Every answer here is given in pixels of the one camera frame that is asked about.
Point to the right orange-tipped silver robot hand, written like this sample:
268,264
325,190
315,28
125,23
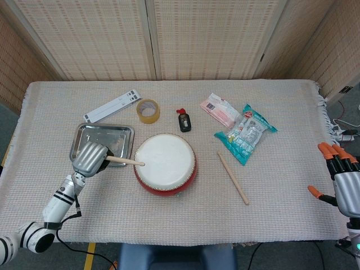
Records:
348,194

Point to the left black-fingered silver robot hand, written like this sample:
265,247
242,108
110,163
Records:
88,160

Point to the wooden drumstick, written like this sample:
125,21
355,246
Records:
126,161
233,177

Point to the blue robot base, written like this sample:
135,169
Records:
174,257

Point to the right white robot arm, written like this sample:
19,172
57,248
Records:
354,233

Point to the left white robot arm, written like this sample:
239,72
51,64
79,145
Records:
59,202

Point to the stainless steel tray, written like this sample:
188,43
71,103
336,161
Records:
112,132

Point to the red drum with white skin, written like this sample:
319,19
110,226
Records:
164,168

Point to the beige woven table cloth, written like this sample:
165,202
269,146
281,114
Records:
180,219

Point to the roll of yellowish packing tape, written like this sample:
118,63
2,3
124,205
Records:
149,119

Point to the dark bottle with red cap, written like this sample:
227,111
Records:
184,122

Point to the small orange object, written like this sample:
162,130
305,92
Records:
114,265

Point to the teal plastic snack bag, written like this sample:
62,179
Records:
247,132

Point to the pink plastic package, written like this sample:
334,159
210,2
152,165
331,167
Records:
218,109

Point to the bamboo folding screen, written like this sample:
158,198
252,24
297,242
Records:
197,42

